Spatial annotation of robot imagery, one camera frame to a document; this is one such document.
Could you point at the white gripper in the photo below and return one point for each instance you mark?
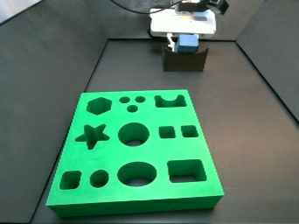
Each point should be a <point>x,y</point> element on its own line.
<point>172,23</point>

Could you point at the blue rectangular block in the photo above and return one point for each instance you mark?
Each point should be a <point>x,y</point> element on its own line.
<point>187,43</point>

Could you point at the black curved fixture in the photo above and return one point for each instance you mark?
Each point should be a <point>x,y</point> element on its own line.
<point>183,62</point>

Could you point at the green foam shape board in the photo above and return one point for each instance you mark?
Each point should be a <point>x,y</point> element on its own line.
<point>135,156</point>

